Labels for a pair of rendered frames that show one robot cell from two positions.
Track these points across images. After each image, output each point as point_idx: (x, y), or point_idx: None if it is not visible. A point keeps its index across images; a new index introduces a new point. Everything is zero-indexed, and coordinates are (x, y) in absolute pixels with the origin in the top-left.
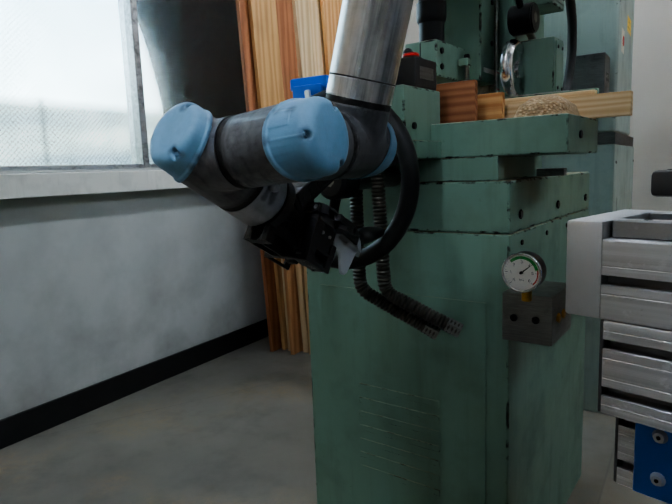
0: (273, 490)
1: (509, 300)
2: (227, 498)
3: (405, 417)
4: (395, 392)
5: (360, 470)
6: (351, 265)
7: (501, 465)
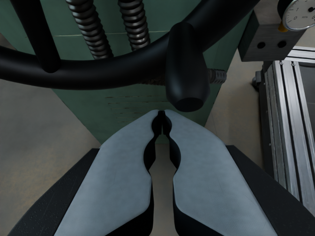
0: (61, 131)
1: (264, 31)
2: (40, 149)
3: (146, 105)
4: (136, 97)
5: (119, 127)
6: (119, 87)
7: (207, 110)
